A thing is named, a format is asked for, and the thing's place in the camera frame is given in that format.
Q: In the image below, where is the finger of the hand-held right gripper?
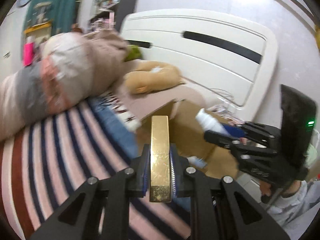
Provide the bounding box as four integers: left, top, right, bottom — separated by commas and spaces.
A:
223, 121, 278, 147
204, 130, 280, 167

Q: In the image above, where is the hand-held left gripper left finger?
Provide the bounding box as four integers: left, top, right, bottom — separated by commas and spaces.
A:
30, 144, 150, 240

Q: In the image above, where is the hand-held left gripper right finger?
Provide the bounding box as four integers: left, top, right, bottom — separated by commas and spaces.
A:
170, 144, 290, 240

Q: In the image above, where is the gold rectangular box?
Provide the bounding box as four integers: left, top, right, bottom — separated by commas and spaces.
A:
149, 115, 172, 203

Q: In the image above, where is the white stick-shaped device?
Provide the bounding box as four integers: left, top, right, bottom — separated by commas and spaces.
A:
196, 109, 227, 134

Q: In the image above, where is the cardboard box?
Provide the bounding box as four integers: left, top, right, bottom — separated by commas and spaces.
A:
136, 99, 240, 180

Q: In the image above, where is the person's right forearm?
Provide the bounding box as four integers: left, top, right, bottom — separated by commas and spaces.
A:
266, 180, 320, 233

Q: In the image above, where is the person's right hand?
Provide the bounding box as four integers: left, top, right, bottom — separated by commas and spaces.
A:
260, 180, 300, 198

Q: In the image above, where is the white bed headboard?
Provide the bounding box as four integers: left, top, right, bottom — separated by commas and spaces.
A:
120, 9, 279, 120

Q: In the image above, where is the brown plush toy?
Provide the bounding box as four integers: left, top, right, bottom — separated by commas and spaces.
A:
125, 61, 185, 95

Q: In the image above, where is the green plush toy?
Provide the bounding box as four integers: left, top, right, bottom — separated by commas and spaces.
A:
124, 45, 143, 62

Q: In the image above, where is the pink and grey quilt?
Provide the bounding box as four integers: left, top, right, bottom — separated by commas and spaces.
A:
0, 29, 130, 142

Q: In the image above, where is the pink gift bag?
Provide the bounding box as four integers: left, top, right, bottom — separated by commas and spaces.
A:
23, 42, 34, 67

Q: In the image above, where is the cluttered bookshelf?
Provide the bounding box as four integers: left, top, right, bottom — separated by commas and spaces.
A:
89, 0, 125, 30

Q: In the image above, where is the teal curtain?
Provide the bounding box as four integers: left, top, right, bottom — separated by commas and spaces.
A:
22, 0, 80, 34

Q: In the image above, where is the white cable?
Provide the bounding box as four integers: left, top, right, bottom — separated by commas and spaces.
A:
207, 87, 238, 110

